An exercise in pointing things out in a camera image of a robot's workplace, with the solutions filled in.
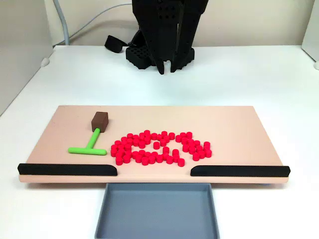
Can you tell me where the grey square tray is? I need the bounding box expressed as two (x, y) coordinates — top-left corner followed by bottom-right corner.
(94, 183), (221, 239)

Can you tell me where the green tool brown handle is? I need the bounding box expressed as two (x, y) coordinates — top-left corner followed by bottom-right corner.
(67, 111), (111, 156)

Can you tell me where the thick grey conduit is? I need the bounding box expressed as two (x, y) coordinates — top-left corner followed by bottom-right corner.
(52, 0), (72, 46)

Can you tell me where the thin white cable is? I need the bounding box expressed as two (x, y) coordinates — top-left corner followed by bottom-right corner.
(69, 0), (128, 41)

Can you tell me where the black table clamp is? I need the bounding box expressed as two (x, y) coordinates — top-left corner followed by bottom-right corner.
(104, 34), (129, 53)

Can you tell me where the grey partition panel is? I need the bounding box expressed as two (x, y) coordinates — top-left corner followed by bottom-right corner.
(0, 0), (54, 117)
(301, 0), (319, 63)

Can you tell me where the peach flat board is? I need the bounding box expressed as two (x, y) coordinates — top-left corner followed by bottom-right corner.
(18, 105), (291, 186)

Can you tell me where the black edge rail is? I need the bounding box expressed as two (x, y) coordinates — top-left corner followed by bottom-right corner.
(190, 165), (291, 177)
(17, 163), (118, 177)

